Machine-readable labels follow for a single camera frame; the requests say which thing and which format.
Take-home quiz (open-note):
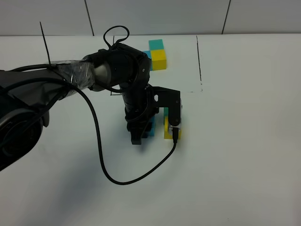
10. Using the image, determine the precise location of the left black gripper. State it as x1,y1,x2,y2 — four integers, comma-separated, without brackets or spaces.
122,83,159,145

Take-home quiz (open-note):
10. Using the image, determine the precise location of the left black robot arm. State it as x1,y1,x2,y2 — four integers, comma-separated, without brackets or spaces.
0,43,159,169

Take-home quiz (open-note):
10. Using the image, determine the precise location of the template yellow block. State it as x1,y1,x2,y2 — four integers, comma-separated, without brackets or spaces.
150,49,167,71

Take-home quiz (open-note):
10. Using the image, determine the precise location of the template blue block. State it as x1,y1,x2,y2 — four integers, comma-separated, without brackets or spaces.
143,50,152,71

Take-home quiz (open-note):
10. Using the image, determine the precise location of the template green block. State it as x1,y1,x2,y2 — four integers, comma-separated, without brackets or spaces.
149,39,164,51

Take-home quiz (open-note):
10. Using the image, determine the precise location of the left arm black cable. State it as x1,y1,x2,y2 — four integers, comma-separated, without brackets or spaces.
4,25,178,186

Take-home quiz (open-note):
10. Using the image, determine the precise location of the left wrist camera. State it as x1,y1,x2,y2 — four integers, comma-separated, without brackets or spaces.
153,87,181,127

